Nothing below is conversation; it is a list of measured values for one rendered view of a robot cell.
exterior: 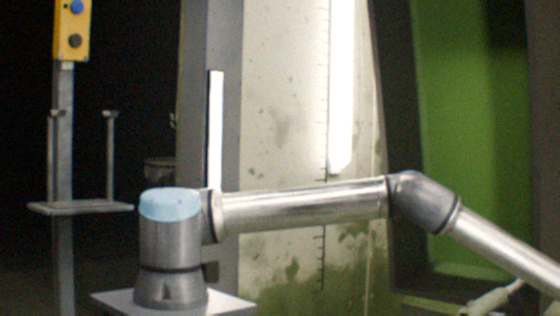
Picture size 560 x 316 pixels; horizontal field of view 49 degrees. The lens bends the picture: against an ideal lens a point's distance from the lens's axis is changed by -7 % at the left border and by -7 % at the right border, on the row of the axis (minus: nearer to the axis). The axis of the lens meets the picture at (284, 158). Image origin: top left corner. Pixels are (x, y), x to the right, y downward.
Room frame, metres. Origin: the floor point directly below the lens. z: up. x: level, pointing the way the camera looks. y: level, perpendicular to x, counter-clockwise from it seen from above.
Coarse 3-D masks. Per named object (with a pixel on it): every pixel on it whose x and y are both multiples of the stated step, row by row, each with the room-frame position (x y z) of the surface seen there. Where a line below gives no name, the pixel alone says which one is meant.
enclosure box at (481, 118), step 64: (384, 0) 2.32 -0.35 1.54; (448, 0) 2.40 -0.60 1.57; (512, 0) 2.23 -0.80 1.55; (384, 64) 2.32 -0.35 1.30; (448, 64) 2.45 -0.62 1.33; (512, 64) 2.28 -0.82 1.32; (384, 128) 2.29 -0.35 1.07; (448, 128) 2.51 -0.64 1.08; (512, 128) 2.33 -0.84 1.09; (512, 192) 2.37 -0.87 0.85; (448, 256) 2.61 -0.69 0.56
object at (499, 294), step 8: (520, 280) 2.15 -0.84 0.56; (496, 288) 2.03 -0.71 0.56; (504, 288) 2.02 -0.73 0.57; (512, 288) 2.07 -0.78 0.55; (488, 296) 1.94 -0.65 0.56; (496, 296) 1.94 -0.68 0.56; (504, 296) 1.98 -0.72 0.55; (472, 304) 1.84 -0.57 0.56; (480, 304) 1.85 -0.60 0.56; (488, 304) 1.88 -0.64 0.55; (496, 304) 1.93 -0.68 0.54; (464, 312) 1.80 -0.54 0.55; (472, 312) 1.80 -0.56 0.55; (480, 312) 1.84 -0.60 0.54
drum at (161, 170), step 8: (152, 160) 3.42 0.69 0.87; (152, 168) 3.16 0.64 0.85; (160, 168) 3.12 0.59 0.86; (168, 168) 3.09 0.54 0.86; (152, 176) 3.15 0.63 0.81; (160, 176) 3.10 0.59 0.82; (168, 176) 3.09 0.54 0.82; (152, 184) 3.16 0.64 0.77; (160, 184) 3.11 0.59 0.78; (168, 184) 3.09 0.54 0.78
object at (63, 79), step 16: (64, 80) 2.25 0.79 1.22; (64, 96) 2.25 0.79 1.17; (64, 128) 2.26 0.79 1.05; (64, 144) 2.26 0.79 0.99; (64, 160) 2.26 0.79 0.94; (64, 176) 2.26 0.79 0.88; (64, 192) 2.26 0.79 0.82; (64, 240) 2.26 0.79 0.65; (64, 256) 2.25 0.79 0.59; (64, 272) 2.25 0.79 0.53; (64, 288) 2.25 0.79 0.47; (64, 304) 2.25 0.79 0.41
